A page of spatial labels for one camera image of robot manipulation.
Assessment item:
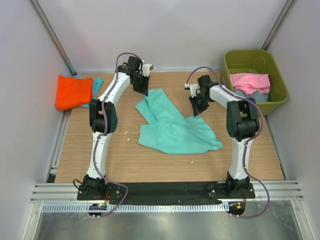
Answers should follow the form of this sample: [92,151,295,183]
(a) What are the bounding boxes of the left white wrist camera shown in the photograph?
[141,63,154,77]

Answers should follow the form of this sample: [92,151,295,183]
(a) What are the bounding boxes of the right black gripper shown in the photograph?
[188,93,210,116]

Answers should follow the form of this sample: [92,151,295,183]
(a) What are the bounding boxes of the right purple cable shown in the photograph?
[185,66,273,221]

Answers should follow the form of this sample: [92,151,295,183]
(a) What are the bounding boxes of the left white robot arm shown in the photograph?
[77,53,154,200]

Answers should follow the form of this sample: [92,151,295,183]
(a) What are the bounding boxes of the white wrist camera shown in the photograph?
[141,63,154,77]
[184,83,200,98]

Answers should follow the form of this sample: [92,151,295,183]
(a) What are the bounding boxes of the teal t shirt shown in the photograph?
[135,88,223,155]

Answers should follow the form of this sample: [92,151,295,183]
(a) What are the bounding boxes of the orange folded t shirt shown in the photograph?
[55,75,94,111]

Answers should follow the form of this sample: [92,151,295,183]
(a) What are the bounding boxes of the grey blue t shirt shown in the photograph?
[234,89,269,103]

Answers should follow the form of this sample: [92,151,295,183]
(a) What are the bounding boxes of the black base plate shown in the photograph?
[76,181,256,201]

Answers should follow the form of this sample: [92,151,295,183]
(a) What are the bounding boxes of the pink t shirt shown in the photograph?
[230,73,271,95]

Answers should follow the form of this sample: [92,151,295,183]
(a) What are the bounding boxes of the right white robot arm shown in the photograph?
[184,74,260,198]

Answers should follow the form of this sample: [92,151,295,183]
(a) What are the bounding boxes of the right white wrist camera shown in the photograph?
[184,83,200,98]

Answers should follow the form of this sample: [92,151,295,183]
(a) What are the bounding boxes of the slotted cable duct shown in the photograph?
[41,202,229,214]

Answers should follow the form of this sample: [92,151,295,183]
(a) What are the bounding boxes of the olive green plastic bin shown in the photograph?
[223,49,289,116]

